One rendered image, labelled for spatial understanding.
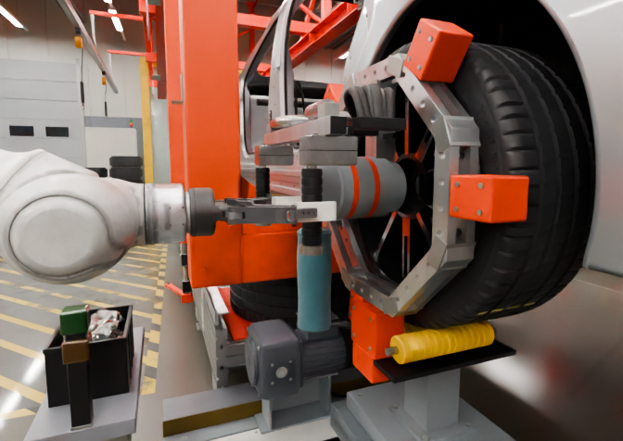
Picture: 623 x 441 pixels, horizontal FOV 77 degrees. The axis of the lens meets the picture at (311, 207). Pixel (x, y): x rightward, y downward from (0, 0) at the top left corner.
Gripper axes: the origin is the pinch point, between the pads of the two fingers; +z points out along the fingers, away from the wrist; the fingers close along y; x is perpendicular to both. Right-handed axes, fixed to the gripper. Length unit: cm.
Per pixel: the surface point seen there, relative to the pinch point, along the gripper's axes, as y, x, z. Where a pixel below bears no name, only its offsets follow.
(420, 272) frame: 3.1, -12.7, 20.6
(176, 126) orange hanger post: -253, 37, -10
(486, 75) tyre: 8.0, 22.7, 29.4
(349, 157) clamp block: 2.5, 8.4, 5.8
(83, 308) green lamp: -11.2, -16.9, -36.7
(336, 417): -38, -68, 23
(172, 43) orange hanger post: -253, 97, -11
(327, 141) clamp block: 2.5, 11.1, 1.9
